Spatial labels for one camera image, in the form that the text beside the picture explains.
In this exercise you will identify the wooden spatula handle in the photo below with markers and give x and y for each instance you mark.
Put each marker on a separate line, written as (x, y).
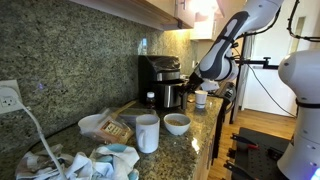
(124, 108)

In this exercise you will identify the white ceramic mug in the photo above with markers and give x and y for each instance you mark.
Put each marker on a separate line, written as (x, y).
(147, 133)

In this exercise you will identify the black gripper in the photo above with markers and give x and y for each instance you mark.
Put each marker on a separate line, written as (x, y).
(194, 82)

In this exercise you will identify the black tripod stand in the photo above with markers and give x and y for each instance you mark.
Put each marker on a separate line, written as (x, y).
(245, 64)

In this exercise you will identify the black air fryer body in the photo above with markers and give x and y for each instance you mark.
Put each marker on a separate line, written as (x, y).
(155, 68)

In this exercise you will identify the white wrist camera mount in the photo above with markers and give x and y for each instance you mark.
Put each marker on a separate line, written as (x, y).
(209, 86)

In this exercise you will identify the clear bag of food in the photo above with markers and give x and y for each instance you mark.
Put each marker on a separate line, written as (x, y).
(107, 127)

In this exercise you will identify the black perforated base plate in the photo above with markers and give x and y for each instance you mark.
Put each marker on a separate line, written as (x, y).
(254, 156)

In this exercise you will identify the white bowl of grains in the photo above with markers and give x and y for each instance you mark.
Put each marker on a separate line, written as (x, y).
(176, 123)

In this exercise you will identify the small brown bottle white cap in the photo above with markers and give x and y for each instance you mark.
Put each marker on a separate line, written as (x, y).
(150, 100)

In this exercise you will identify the white wall outlet left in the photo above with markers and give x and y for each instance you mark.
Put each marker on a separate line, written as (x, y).
(10, 96)

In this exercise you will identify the wooden upper cabinets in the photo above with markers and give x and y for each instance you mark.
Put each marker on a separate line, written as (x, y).
(159, 14)

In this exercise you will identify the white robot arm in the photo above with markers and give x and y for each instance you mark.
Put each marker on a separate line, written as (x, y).
(300, 71)

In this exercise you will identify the white blue kitchen towel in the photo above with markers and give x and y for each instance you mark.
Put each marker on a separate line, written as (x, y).
(107, 162)

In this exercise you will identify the white paper cup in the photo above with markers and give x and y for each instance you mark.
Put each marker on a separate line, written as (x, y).
(200, 98)

